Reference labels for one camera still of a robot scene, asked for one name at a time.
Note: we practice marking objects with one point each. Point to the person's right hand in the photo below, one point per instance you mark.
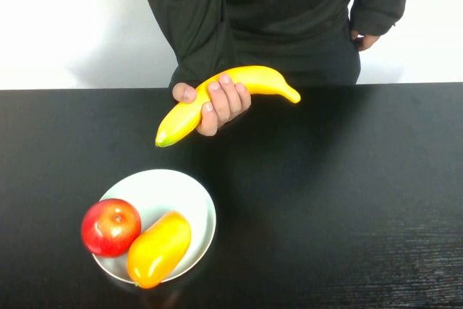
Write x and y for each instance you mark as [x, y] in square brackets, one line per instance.
[224, 106]

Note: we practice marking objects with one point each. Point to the person's left hand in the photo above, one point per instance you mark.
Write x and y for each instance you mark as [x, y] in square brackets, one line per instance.
[365, 42]

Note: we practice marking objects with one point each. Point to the yellow banana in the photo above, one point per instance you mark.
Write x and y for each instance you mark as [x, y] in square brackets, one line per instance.
[260, 77]

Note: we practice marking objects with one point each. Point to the person's right sleeved arm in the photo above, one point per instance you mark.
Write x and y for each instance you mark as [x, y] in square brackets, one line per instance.
[188, 16]

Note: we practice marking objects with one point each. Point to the black trousers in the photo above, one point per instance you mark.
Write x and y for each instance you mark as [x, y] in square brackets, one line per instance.
[318, 59]

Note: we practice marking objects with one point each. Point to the black sweatshirt torso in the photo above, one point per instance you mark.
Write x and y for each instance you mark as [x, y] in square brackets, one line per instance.
[289, 5]

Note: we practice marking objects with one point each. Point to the white round plate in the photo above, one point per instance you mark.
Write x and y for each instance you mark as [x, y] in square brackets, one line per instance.
[159, 193]

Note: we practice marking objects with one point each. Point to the orange yellow mango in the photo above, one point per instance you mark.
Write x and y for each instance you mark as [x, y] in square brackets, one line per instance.
[159, 251]

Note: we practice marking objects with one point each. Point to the red apple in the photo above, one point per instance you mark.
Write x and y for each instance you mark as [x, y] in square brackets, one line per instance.
[110, 227]

